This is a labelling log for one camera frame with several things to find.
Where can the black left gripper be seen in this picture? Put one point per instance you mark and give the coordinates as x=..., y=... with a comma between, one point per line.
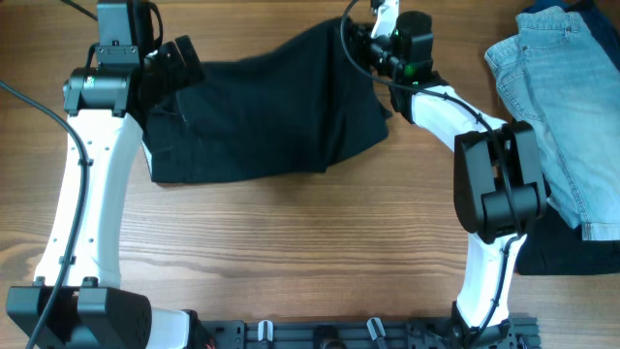
x=179, y=79

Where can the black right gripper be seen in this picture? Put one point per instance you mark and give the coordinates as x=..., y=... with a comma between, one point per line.
x=360, y=42

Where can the black shorts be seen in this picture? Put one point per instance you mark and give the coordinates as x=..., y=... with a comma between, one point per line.
x=298, y=109

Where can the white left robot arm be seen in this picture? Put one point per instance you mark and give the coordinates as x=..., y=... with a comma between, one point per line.
x=75, y=299

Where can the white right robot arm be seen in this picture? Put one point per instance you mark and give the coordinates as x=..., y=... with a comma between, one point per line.
x=498, y=190

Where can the light blue denim shorts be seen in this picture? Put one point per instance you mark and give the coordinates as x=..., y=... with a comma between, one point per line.
x=556, y=76

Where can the dark folded garment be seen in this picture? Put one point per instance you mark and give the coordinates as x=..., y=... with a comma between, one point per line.
x=579, y=232

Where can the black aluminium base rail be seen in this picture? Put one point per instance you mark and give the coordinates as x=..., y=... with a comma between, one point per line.
x=368, y=334

